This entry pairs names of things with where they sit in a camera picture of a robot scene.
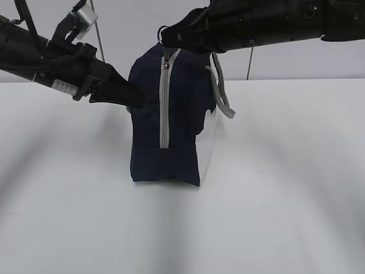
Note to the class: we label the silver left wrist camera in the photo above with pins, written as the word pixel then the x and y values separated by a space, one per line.
pixel 76 24

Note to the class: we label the navy blue lunch bag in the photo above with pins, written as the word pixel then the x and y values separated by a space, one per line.
pixel 174 131

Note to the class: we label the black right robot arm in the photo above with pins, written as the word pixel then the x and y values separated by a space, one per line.
pixel 344 21

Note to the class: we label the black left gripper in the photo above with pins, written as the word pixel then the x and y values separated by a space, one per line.
pixel 85 75

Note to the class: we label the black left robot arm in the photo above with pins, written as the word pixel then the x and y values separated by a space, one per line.
pixel 20 57

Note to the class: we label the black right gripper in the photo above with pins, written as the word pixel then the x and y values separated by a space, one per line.
pixel 232 25

